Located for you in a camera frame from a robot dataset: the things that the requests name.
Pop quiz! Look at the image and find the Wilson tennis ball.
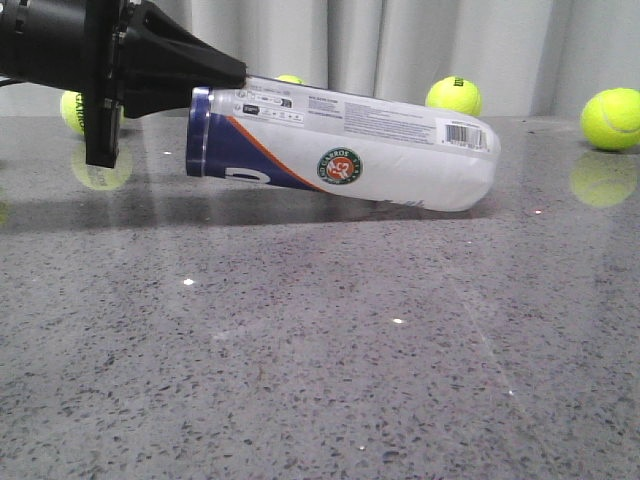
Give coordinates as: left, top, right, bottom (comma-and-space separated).
425, 76, 483, 116

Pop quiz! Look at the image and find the grey pleated curtain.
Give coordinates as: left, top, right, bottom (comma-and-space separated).
0, 0, 640, 120

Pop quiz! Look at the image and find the Head Team tennis ball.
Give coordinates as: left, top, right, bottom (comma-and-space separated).
276, 74, 305, 85

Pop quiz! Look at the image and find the Roland Garros tennis ball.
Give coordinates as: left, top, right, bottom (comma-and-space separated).
59, 90, 125, 136

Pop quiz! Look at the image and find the yellow tennis ball far right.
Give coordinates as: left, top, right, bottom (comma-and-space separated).
580, 88, 639, 151

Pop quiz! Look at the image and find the white tennis ball can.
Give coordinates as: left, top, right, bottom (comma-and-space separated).
186, 76, 501, 212

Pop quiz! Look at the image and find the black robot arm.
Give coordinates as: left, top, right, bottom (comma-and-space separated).
1, 0, 247, 168

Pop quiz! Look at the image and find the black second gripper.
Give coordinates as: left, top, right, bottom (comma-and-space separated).
82, 1, 247, 167

